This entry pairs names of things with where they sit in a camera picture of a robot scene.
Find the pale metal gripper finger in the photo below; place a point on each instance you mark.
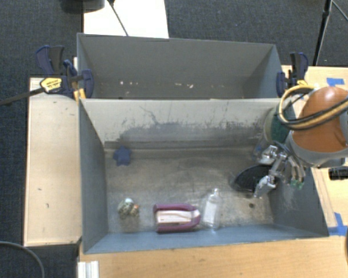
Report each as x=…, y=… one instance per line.
x=266, y=153
x=264, y=186

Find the black oval object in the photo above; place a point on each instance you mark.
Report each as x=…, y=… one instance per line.
x=249, y=178

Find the clear plastic bottle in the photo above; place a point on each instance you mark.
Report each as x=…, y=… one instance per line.
x=211, y=211

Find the grey metal bin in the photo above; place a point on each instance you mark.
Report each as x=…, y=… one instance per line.
x=177, y=172

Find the purple stapler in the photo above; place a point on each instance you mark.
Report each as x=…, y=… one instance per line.
x=175, y=218

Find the green and orange toy animal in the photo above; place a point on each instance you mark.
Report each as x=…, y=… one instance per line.
x=127, y=208

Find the blue star-shaped toy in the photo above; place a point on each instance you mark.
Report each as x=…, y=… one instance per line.
x=122, y=155

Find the pale wood flat board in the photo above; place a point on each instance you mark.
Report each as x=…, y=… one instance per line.
x=52, y=169

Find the black cylinder on white bracket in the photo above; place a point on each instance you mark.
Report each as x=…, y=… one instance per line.
x=340, y=173

